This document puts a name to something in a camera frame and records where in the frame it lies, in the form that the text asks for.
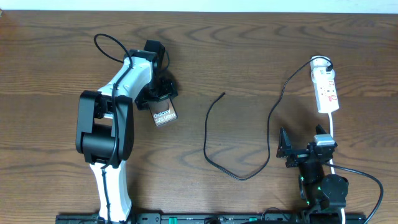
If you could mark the white power strip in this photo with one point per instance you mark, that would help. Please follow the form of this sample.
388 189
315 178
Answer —
323 78

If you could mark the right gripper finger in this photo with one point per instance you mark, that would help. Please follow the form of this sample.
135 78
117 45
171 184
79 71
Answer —
284 148
320 130

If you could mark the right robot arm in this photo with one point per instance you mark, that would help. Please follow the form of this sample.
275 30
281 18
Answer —
324 194

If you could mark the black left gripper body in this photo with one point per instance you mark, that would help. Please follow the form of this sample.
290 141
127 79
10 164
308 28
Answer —
159 89

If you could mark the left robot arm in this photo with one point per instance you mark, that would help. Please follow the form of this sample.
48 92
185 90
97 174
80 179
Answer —
105 125

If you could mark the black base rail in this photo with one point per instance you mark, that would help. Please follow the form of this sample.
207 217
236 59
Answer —
156 218

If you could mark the Galaxy S25 Ultra smartphone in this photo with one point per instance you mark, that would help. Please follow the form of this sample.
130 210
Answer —
163 112

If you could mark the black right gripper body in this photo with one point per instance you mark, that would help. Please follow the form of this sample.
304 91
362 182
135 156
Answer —
297 155

